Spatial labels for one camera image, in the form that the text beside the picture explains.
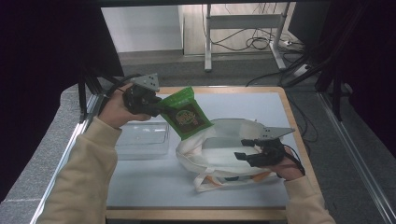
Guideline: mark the white desk frame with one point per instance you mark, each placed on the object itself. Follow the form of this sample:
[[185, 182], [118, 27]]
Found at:
[[243, 21]]

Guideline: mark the white power strip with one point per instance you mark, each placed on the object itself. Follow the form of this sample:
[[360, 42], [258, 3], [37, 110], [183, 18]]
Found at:
[[302, 70]]

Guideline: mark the patterned canvas tote bag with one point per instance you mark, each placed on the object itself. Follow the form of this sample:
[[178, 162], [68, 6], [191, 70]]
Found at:
[[218, 158]]

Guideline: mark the clear plastic container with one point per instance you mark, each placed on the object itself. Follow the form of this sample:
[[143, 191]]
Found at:
[[143, 140]]

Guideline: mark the person's right hand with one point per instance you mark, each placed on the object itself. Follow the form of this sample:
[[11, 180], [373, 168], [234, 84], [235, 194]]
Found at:
[[289, 171]]

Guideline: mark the black metal stand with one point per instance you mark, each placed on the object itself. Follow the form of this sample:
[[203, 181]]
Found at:
[[82, 99]]

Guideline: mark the aluminium rail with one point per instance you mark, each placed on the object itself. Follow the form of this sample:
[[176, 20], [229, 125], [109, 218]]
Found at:
[[88, 109], [358, 155]]

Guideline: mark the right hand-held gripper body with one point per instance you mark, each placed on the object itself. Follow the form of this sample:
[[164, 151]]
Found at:
[[271, 155]]

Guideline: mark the person's left hand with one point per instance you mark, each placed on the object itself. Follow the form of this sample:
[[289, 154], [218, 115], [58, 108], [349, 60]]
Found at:
[[115, 109]]

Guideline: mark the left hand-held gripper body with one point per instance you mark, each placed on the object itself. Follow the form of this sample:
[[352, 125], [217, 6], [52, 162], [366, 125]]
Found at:
[[140, 99]]

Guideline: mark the white panel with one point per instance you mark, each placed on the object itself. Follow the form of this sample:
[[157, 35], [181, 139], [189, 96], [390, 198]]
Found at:
[[140, 28]]

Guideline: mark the green seaweed snack packet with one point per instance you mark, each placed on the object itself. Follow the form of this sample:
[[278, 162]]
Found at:
[[190, 119]]

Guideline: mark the dark curtain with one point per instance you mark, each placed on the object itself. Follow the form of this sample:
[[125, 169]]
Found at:
[[373, 62], [37, 77]]

